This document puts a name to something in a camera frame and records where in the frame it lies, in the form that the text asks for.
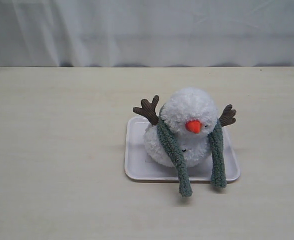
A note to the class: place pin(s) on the white plush snowman toy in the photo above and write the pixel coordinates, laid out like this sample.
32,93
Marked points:
191,115

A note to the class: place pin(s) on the green fluffy scarf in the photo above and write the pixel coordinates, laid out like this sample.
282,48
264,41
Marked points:
170,144

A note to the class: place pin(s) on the white plastic tray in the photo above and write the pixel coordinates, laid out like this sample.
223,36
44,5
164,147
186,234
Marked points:
140,167

